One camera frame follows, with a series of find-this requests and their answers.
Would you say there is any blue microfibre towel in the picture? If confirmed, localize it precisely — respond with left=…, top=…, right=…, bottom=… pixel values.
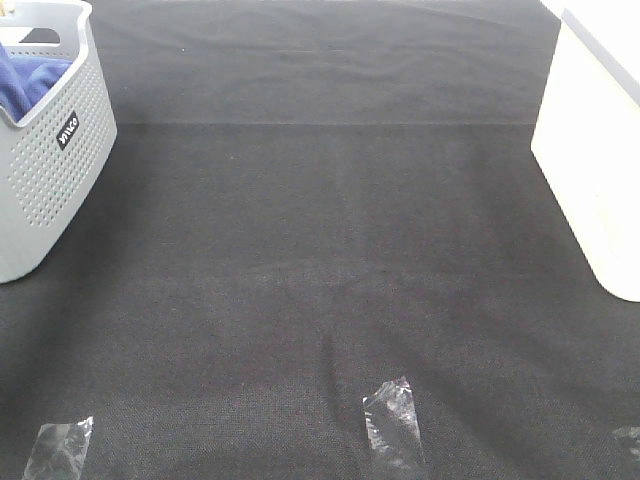
left=1, top=46, right=72, bottom=122

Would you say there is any black table cloth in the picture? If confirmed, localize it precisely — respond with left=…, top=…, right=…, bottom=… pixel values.
left=1, top=1, right=639, bottom=479

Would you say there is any clear tape strip middle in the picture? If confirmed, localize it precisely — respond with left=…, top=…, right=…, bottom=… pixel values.
left=362, top=376, right=425, bottom=478

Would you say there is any clear tape strip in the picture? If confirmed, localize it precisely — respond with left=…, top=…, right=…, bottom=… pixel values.
left=612, top=426, right=640, bottom=465
left=362, top=376, right=425, bottom=478
left=22, top=416, right=94, bottom=480

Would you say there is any grey perforated laundry basket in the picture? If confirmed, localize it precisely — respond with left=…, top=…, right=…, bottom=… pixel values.
left=1, top=1, right=117, bottom=283

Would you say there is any white storage bin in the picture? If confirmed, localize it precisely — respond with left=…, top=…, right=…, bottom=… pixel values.
left=531, top=1, right=639, bottom=302

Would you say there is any clear tape strip left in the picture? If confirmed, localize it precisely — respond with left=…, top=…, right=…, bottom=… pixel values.
left=22, top=416, right=94, bottom=480

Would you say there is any clear tape strip right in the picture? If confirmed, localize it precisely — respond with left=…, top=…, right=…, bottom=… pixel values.
left=612, top=426, right=640, bottom=465

